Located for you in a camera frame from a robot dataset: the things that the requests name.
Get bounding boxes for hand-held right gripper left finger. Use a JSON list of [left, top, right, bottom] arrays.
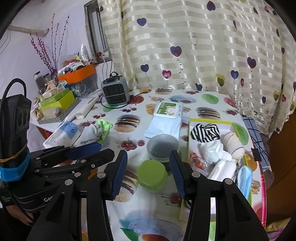
[[26, 149, 128, 241]]

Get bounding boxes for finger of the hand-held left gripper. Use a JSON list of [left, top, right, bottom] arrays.
[[29, 142, 101, 168], [35, 148, 115, 179]]

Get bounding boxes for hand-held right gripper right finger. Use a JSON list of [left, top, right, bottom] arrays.
[[169, 149, 270, 241]]

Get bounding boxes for clear plastic bag red contents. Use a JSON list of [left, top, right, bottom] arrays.
[[188, 152, 212, 173]]

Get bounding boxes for white towel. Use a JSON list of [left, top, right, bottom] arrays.
[[198, 141, 233, 165]]

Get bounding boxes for white cloth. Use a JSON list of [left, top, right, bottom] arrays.
[[207, 160, 237, 183]]

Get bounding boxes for cream cloth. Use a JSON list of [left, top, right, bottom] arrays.
[[221, 132, 245, 160]]

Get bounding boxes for blue face mask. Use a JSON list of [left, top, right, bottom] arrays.
[[236, 166, 253, 204]]

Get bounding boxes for green shallow cardboard box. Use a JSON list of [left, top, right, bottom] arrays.
[[178, 118, 252, 222]]

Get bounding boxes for person's left hand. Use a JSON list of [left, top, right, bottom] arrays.
[[5, 204, 34, 226]]

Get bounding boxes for white socks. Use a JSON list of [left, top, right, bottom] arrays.
[[80, 123, 104, 144]]

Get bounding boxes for white blue tissue pack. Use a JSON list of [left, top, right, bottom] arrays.
[[43, 120, 81, 149]]

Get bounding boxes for green lidded jar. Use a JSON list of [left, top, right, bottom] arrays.
[[136, 160, 168, 193]]

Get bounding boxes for green clip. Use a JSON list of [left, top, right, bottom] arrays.
[[97, 119, 113, 144]]

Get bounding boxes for grey translucent round container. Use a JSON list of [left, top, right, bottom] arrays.
[[147, 134, 179, 163]]

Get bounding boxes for black white patterned tray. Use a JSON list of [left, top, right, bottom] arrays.
[[38, 100, 80, 126]]

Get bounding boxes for white paper roll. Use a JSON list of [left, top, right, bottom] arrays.
[[76, 95, 102, 120]]

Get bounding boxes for food printed tablecloth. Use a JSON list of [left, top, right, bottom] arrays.
[[43, 88, 266, 241]]

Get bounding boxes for light blue packet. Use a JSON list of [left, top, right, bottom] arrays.
[[144, 115, 183, 141]]

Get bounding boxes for grey portable heater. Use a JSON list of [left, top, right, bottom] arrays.
[[101, 72, 130, 106]]

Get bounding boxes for orange lidded storage bin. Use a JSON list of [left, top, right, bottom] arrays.
[[57, 64, 99, 98]]

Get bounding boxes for purple flower branches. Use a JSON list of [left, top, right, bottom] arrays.
[[30, 13, 70, 75]]

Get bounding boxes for blue checked cloth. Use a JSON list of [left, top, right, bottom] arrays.
[[243, 116, 270, 167]]

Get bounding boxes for brown knit cloth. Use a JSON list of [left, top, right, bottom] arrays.
[[260, 133, 275, 183]]

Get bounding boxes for brown wooden cabinet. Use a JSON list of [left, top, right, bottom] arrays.
[[266, 120, 296, 223]]

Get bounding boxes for colourful printed blanket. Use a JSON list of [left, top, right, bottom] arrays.
[[265, 217, 292, 234]]

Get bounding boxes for heart print curtain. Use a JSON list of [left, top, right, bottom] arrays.
[[97, 0, 296, 135]]

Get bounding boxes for black heater cable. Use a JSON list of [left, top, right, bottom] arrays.
[[101, 91, 148, 109]]

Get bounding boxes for white wall pipe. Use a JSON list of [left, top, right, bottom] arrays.
[[9, 25, 50, 36]]

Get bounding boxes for window frame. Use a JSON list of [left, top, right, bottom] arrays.
[[84, 0, 109, 59]]

